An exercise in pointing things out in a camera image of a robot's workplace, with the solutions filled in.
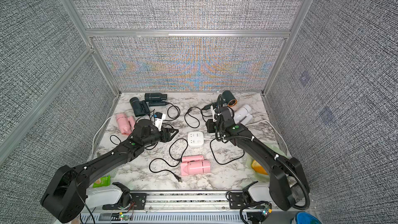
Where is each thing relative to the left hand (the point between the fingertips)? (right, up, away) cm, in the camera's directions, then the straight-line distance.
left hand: (178, 130), depth 81 cm
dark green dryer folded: (-30, +11, +25) cm, 40 cm away
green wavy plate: (+39, -23, -2) cm, 45 cm away
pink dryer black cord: (-1, -24, -1) cm, 24 cm away
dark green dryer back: (-20, +18, +30) cm, 40 cm away
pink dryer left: (-35, +1, +17) cm, 39 cm away
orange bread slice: (+41, -19, -2) cm, 45 cm away
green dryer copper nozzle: (+32, +18, +29) cm, 47 cm away
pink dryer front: (+9, -18, -1) cm, 20 cm away
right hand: (+15, +5, +2) cm, 16 cm away
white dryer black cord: (+20, -18, +6) cm, 27 cm away
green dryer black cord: (+12, +9, +28) cm, 32 cm away
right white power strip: (+9, -7, +11) cm, 16 cm away
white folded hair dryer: (+39, +7, +19) cm, 44 cm away
